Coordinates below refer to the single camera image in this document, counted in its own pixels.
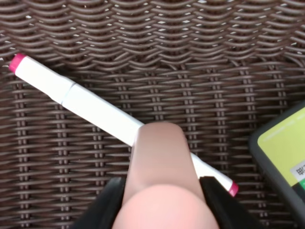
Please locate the dark green square bottle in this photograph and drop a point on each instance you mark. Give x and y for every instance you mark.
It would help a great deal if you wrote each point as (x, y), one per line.
(278, 147)

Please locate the pink spray bottle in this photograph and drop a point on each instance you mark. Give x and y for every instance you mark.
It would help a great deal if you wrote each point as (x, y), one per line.
(162, 190)

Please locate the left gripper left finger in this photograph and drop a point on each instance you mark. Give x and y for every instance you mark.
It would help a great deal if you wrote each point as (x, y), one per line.
(104, 209)

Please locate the white pink-capped marker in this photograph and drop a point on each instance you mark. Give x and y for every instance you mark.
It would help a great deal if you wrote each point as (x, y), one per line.
(95, 110)

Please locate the dark green wicker basket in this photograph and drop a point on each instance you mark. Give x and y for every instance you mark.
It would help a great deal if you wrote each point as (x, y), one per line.
(219, 69)

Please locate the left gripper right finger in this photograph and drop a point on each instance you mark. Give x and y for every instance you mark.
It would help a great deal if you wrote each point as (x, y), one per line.
(229, 213)

